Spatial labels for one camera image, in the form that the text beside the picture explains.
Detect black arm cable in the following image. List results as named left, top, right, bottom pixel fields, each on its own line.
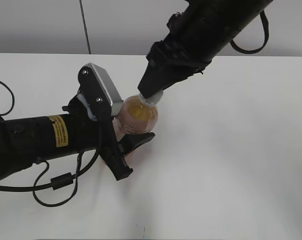
left=0, top=78, right=104, bottom=207
left=229, top=9, right=269, bottom=54

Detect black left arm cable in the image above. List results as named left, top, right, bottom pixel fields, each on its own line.
left=0, top=78, right=104, bottom=207

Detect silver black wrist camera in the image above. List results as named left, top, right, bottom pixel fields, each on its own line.
left=77, top=62, right=123, bottom=122

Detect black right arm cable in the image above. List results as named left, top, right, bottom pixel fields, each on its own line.
left=229, top=9, right=269, bottom=54

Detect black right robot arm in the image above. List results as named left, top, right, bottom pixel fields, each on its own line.
left=138, top=0, right=271, bottom=98

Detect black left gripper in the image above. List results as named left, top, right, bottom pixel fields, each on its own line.
left=62, top=97, right=155, bottom=181

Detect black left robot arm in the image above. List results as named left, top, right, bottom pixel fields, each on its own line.
left=0, top=98, right=155, bottom=181

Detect pink label tea bottle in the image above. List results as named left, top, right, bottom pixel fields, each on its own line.
left=113, top=94, right=158, bottom=141

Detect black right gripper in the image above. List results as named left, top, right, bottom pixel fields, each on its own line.
left=138, top=41, right=212, bottom=99

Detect white bottle cap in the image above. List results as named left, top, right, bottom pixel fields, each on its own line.
left=139, top=90, right=164, bottom=106

